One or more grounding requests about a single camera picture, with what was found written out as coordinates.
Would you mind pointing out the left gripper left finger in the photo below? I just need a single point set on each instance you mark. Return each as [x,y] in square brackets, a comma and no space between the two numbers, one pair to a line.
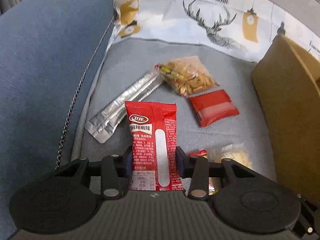
[116,171]

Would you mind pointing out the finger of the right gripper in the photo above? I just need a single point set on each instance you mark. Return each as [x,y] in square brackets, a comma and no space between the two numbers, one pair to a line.
[308,221]

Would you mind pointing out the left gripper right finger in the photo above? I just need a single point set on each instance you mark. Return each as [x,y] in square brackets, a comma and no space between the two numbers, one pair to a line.
[197,169]

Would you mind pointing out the small red yellow candy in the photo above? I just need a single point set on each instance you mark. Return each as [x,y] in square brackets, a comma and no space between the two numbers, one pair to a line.
[201,153]

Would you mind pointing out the red spicy snack packet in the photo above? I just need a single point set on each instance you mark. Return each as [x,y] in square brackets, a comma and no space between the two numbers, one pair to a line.
[153,129]

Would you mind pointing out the plain red snack packet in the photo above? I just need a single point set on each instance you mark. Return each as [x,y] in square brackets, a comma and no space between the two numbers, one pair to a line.
[213,106]

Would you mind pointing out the clear bag of crackers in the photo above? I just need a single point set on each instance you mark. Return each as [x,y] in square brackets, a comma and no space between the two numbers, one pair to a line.
[186,76]

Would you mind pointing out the clear bag pale snacks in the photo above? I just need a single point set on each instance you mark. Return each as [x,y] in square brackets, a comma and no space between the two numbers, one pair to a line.
[235,152]

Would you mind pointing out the silver foil snack packet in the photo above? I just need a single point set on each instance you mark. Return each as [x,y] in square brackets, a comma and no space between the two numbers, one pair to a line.
[103,125]

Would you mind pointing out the grey deer-print sofa cover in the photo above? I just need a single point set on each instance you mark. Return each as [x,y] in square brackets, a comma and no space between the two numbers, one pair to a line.
[229,37]

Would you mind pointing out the brown cardboard box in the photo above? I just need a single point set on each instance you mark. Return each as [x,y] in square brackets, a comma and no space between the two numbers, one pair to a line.
[287,83]

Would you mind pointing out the blue sofa armrest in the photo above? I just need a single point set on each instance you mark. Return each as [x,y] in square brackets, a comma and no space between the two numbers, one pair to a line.
[50,53]

